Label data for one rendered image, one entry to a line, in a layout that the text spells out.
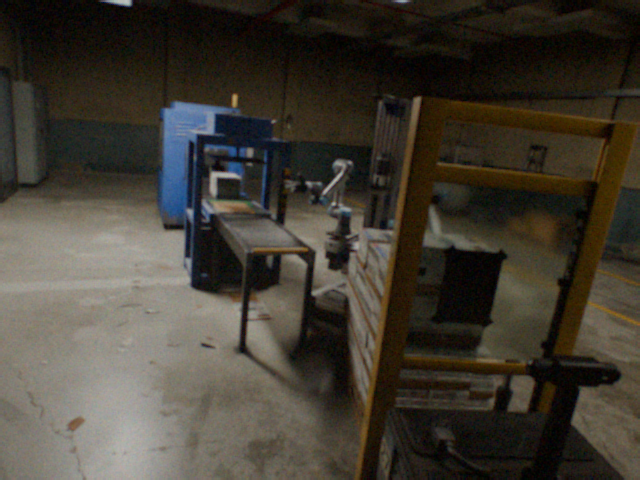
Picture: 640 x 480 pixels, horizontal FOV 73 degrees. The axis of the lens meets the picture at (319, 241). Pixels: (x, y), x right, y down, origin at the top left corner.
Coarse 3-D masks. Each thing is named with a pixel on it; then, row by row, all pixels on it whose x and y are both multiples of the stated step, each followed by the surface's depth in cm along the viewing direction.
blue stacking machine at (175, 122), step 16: (176, 112) 607; (192, 112) 615; (160, 128) 699; (176, 128) 612; (192, 128) 620; (160, 144) 698; (176, 144) 619; (160, 160) 697; (176, 160) 624; (208, 160) 641; (160, 176) 690; (176, 176) 630; (208, 176) 679; (240, 176) 666; (160, 192) 693; (176, 192) 636; (160, 208) 690; (176, 208) 642; (176, 224) 649
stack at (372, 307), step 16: (352, 256) 326; (352, 272) 321; (368, 288) 269; (352, 304) 309; (368, 304) 265; (352, 320) 308; (368, 320) 260; (352, 336) 302; (368, 336) 257; (352, 352) 300; (368, 352) 254; (368, 368) 250; (352, 384) 288; (368, 384) 247; (352, 400) 286
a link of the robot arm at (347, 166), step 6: (348, 162) 382; (342, 168) 382; (348, 168) 378; (342, 174) 378; (348, 174) 377; (336, 180) 376; (342, 180) 377; (330, 186) 375; (336, 186) 375; (324, 192) 374; (330, 192) 374; (318, 198) 374; (324, 198) 370; (318, 204) 375; (324, 204) 372
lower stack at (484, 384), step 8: (480, 360) 237; (488, 360) 238; (472, 376) 238; (480, 376) 238; (488, 376) 239; (472, 384) 239; (480, 384) 239; (488, 384) 240; (480, 392) 240; (488, 392) 241; (472, 400) 242; (480, 400) 242; (488, 400) 242; (472, 408) 243; (480, 408) 243
